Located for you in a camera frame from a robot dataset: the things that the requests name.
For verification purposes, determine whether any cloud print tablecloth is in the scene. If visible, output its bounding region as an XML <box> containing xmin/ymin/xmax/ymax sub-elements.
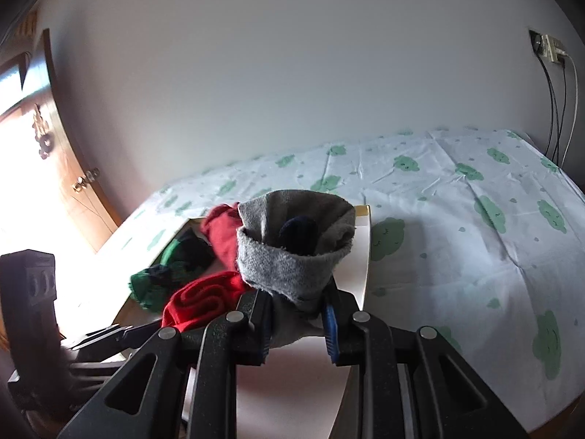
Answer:
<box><xmin>91</xmin><ymin>127</ymin><xmax>585</xmax><ymax>435</ymax></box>

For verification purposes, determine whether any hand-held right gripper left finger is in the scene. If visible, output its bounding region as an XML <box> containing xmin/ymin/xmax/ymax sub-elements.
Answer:
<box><xmin>57</xmin><ymin>289</ymin><xmax>274</xmax><ymax>439</ymax></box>

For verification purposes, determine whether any brass door handle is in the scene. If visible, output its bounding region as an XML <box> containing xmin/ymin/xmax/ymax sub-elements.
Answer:
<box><xmin>72</xmin><ymin>166</ymin><xmax>101</xmax><ymax>193</ymax></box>

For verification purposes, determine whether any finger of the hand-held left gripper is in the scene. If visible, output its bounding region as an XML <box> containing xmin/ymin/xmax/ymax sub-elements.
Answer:
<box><xmin>73</xmin><ymin>321</ymin><xmax>162</xmax><ymax>361</ymax></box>

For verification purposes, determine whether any black cable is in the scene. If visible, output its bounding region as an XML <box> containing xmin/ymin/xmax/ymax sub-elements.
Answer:
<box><xmin>541</xmin><ymin>57</ymin><xmax>561</xmax><ymax>162</ymax></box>
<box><xmin>558</xmin><ymin>61</ymin><xmax>569</xmax><ymax>161</ymax></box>

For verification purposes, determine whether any carved wooden door ornament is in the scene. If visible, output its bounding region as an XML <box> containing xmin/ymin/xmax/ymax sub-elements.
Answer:
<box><xmin>30</xmin><ymin>103</ymin><xmax>55</xmax><ymax>161</ymax></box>

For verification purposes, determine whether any dark blue cloth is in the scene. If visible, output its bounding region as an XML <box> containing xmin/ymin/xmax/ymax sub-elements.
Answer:
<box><xmin>280</xmin><ymin>217</ymin><xmax>321</xmax><ymax>257</ymax></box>

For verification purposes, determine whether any wall socket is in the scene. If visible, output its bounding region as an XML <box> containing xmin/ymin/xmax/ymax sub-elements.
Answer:
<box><xmin>529</xmin><ymin>29</ymin><xmax>570</xmax><ymax>65</ymax></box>

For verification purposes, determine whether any white cable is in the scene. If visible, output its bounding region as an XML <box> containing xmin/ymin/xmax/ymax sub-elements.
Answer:
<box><xmin>563</xmin><ymin>54</ymin><xmax>581</xmax><ymax>166</ymax></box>

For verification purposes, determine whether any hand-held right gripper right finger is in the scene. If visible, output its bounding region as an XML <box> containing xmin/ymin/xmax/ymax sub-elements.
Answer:
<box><xmin>320</xmin><ymin>284</ymin><xmax>531</xmax><ymax>439</ymax></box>

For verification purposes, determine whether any wooden door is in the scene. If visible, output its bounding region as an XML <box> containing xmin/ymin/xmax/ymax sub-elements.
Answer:
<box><xmin>0</xmin><ymin>27</ymin><xmax>120</xmax><ymax>255</ymax></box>

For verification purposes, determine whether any shallow cardboard box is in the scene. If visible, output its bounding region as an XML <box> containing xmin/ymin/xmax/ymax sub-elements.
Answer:
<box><xmin>110</xmin><ymin>203</ymin><xmax>373</xmax><ymax>439</ymax></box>

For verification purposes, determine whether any red sock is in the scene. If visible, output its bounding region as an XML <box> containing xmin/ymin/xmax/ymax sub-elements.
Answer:
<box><xmin>162</xmin><ymin>202</ymin><xmax>251</xmax><ymax>334</ymax></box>

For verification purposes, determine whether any grey sock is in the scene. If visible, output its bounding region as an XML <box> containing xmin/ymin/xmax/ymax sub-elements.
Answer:
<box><xmin>235</xmin><ymin>190</ymin><xmax>357</xmax><ymax>349</ymax></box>

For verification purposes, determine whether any green and black sock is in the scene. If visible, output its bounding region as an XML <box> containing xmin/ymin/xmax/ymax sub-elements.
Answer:
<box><xmin>129</xmin><ymin>229</ymin><xmax>215</xmax><ymax>312</ymax></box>

